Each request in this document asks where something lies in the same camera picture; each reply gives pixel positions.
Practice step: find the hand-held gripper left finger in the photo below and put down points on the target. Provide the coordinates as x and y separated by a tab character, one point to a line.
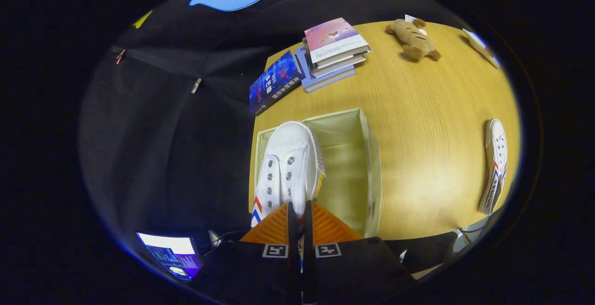
292	230

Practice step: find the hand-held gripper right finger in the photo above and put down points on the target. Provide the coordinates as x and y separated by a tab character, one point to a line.
308	230

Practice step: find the pale fabric storage box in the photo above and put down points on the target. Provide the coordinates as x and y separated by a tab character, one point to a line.
353	175

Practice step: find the white canvas shoe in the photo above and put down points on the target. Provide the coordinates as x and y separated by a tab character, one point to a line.
495	165
290	156

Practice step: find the computer monitor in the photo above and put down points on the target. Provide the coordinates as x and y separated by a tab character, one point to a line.
172	254

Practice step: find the dark blue book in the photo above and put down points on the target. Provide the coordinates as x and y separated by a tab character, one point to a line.
274	84

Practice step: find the black backdrop cloth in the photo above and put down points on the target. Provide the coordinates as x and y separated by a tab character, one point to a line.
162	156

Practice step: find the lavender blue book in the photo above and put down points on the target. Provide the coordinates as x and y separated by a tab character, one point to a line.
325	82

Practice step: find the grey white book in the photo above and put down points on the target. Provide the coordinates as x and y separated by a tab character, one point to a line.
341	65

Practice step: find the silver clip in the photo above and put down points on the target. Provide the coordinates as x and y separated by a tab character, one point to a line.
196	85

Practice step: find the pink cover book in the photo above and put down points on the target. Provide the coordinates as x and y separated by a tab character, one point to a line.
334	37

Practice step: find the brown plush toy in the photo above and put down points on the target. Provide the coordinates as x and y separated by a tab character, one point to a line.
413	40

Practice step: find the copper clip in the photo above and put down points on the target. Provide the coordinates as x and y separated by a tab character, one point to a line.
120	56

